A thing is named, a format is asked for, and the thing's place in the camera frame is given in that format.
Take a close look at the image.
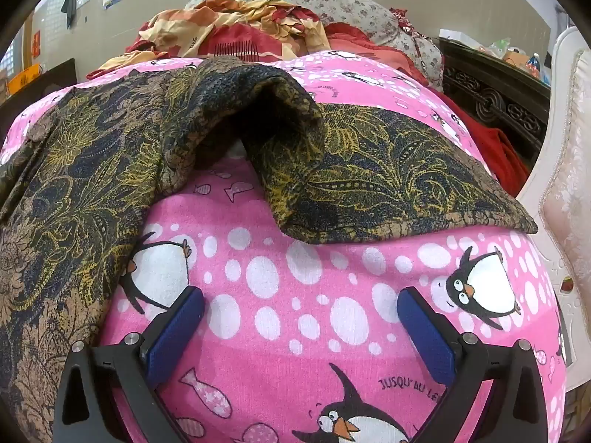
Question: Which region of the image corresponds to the white small-flower pillow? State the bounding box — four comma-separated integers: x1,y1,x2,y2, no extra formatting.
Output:
185,0,444,88

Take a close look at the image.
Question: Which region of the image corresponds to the white upholstered chair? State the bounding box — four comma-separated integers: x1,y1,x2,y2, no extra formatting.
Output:
515,25,591,393

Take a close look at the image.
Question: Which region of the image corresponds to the dark wooden side table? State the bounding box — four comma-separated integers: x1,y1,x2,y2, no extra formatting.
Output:
0,58,77,111

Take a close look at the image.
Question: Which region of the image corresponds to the dark carved wooden headboard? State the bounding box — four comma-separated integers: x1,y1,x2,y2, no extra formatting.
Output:
434,37,552,167

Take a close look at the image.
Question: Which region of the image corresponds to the barred window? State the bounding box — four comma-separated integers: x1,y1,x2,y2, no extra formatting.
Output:
0,9,35,79

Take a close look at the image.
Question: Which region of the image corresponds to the orange box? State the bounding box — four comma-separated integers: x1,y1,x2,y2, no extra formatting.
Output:
7,65,47,95

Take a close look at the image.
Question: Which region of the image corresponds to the pink penguin print blanket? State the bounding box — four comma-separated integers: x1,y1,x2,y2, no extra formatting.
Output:
0,48,568,443

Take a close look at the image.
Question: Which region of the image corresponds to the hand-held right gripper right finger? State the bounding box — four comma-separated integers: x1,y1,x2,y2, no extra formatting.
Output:
396,286,550,443

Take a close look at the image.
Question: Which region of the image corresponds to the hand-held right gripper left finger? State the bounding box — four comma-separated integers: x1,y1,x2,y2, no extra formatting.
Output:
53,285,205,443

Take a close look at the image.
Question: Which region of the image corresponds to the brown floral patterned garment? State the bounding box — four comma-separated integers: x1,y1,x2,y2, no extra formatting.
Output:
0,56,539,443

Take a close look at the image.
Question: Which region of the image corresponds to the red ruffled bedspread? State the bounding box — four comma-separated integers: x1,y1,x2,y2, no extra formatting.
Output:
323,23,531,197

